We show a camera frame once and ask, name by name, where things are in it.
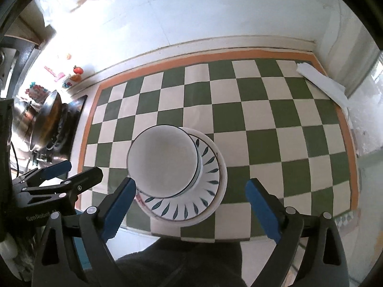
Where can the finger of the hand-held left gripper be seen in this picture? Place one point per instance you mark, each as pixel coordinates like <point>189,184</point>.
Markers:
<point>86,176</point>
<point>56,167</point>

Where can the fruit wall sticker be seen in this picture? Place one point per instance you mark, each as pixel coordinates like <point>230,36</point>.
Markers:
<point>74,76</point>

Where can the white bowl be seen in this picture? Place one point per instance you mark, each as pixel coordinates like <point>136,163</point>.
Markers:
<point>161,158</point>

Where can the black gas stove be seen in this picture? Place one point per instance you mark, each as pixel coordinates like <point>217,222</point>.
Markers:
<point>76,110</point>

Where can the grey range hood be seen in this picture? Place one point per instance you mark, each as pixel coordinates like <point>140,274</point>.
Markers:
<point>18,59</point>

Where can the white plate with pink roses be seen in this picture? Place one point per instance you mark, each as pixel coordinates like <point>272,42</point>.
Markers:
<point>223,179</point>

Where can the steel wok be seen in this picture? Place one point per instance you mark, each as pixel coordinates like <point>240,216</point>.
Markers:
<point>45,119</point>

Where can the white folded paper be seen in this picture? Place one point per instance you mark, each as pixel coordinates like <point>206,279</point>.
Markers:
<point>320,80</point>

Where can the white plate with blue leaves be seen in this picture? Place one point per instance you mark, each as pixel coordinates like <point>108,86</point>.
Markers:
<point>191,206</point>

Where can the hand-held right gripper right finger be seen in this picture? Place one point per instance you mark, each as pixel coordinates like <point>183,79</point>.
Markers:
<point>263,209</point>

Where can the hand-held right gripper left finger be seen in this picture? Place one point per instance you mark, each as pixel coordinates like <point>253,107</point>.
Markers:
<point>119,209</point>

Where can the pink wall sticker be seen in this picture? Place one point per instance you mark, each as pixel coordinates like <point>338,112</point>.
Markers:
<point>55,74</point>

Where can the green and cream checkered mat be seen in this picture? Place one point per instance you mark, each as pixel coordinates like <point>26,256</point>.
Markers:
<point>269,110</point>

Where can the person's dark clothing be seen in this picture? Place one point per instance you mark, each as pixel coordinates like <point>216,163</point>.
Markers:
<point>179,263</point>

